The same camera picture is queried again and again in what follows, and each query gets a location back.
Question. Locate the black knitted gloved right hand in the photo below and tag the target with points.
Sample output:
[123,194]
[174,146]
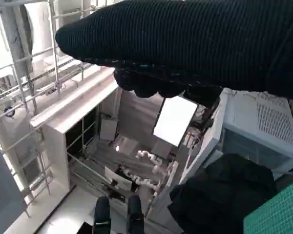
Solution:
[185,44]

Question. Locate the white-screen monitor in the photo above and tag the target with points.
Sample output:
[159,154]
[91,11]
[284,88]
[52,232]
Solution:
[175,119]

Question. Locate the green cutting mat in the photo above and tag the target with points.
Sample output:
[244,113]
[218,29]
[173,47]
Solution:
[278,214]

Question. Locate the metal scaffold frame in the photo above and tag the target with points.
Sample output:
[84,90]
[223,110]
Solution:
[56,56]

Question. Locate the white perforated cabinet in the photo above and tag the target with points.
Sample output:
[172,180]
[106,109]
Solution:
[266,117]

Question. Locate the white shelving unit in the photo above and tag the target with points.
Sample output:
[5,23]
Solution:
[56,146]

